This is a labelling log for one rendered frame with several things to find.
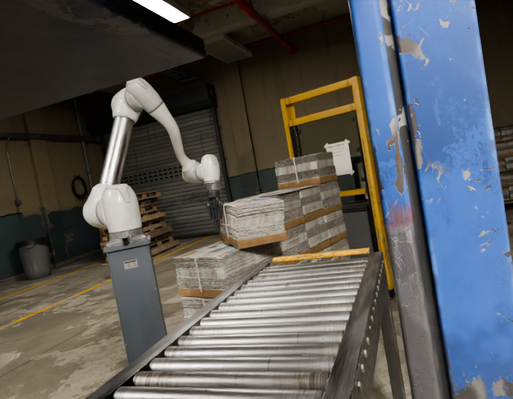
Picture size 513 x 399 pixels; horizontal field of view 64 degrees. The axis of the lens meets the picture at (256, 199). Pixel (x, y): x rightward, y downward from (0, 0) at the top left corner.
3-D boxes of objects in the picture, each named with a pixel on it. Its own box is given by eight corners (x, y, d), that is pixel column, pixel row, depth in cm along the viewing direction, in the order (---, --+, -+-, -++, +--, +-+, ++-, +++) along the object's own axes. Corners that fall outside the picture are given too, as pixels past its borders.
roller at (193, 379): (142, 387, 97) (138, 366, 96) (341, 391, 80) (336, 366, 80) (129, 399, 92) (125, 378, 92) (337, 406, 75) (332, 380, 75)
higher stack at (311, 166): (300, 321, 327) (272, 161, 320) (318, 307, 351) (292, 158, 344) (344, 324, 304) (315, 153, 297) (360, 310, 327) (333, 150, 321)
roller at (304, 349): (172, 361, 109) (168, 343, 109) (349, 359, 92) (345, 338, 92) (161, 370, 104) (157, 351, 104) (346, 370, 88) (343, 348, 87)
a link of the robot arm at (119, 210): (117, 233, 182) (108, 184, 180) (100, 233, 194) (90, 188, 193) (150, 225, 193) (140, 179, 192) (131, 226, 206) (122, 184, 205)
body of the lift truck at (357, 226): (323, 292, 390) (309, 210, 386) (347, 275, 434) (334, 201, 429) (395, 295, 348) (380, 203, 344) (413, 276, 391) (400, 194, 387)
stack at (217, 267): (197, 398, 236) (170, 257, 231) (301, 321, 328) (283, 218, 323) (249, 412, 212) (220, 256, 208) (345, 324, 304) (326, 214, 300)
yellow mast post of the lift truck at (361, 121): (380, 290, 340) (346, 78, 331) (384, 286, 347) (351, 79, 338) (391, 290, 335) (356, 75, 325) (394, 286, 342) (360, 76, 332)
